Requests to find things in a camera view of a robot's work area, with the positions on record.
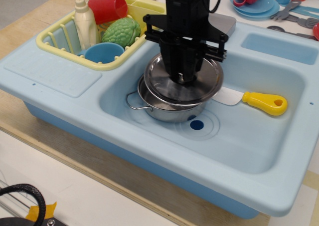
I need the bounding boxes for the yellow plastic plate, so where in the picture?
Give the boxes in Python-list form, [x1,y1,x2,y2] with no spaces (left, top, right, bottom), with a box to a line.
[140,26,147,37]

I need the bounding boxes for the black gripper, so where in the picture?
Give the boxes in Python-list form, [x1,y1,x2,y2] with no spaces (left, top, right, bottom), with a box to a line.
[143,0,228,83]

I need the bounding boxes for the red plastic cup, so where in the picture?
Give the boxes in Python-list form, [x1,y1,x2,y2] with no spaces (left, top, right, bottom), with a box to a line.
[88,0,128,25]

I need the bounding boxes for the red plate edge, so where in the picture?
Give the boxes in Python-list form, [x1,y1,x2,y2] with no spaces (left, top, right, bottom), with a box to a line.
[313,23,319,40]

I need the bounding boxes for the blue plastic plates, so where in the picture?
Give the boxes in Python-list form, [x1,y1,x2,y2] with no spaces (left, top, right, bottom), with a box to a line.
[230,0,280,18]

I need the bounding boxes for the grey toy ladle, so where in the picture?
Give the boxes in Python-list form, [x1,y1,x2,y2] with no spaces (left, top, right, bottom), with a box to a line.
[266,25,319,40]

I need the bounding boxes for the grey toy spatula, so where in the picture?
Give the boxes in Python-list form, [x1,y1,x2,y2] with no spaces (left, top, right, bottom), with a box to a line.
[297,17,319,29]

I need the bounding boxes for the black braided cable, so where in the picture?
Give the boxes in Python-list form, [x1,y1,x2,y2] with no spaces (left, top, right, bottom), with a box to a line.
[0,183,47,226]

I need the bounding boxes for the stainless steel pot lid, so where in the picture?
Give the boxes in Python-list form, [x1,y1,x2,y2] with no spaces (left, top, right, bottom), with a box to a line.
[144,53,224,106]

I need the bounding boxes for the blue toy cutlery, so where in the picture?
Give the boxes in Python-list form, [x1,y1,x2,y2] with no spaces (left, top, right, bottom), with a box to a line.
[292,6,319,15]

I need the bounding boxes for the green toy cabbage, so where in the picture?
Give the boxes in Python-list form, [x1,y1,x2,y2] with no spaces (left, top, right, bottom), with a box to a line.
[101,17,141,48]

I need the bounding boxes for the yellow handled toy knife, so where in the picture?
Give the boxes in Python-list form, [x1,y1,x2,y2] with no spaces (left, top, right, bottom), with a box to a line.
[212,87,288,116]

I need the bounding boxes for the grey toy faucet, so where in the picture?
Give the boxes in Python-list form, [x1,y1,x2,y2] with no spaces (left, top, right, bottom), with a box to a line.
[208,13,237,36]

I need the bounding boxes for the yellow tape piece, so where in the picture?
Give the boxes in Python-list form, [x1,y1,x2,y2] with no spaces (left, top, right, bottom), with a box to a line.
[25,202,57,222]

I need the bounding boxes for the yellow dish drying rack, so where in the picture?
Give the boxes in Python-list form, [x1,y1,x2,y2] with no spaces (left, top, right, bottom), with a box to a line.
[35,0,166,71]

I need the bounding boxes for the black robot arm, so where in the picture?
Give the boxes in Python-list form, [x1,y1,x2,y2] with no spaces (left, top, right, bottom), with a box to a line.
[143,0,228,84]

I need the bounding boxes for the light blue toy sink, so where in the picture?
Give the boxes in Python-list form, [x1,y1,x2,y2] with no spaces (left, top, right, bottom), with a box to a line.
[0,23,319,219]

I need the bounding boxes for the cream plastic bottle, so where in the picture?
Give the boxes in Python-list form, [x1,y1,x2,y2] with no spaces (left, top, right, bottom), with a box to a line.
[74,0,101,50]

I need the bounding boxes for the blue plastic cup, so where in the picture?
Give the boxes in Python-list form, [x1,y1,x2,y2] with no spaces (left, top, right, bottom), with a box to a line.
[82,42,125,64]

